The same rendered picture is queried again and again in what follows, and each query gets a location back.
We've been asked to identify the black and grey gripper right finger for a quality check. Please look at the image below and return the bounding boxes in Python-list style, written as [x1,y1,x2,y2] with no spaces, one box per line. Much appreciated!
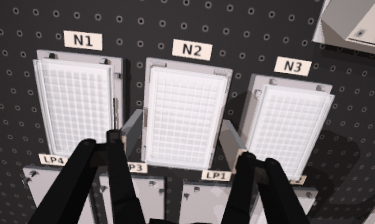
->
[219,119,310,224]

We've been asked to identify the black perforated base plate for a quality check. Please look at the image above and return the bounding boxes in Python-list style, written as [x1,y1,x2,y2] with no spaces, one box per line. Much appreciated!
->
[0,0,375,224]

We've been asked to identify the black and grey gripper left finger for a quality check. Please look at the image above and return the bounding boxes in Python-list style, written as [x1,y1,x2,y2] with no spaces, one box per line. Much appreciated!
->
[27,109,146,224]

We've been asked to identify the light grey button panel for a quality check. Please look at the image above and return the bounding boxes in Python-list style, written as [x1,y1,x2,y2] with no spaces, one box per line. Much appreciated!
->
[312,0,375,54]

